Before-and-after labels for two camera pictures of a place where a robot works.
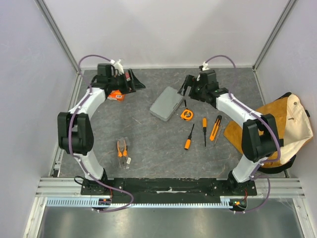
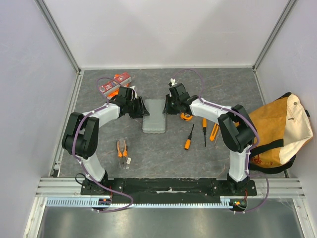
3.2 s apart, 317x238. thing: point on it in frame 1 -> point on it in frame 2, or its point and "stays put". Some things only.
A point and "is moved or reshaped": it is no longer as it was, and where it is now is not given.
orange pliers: (122, 149) stays put
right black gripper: (191, 85) -> (169, 105)
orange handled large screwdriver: (188, 141) stays put
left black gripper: (132, 86) -> (141, 110)
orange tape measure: (186, 114) stays put
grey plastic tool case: (166, 103) is moved or reshaped
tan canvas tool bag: (295, 131) stays put
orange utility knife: (215, 128) stays put
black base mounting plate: (128, 191) stays put
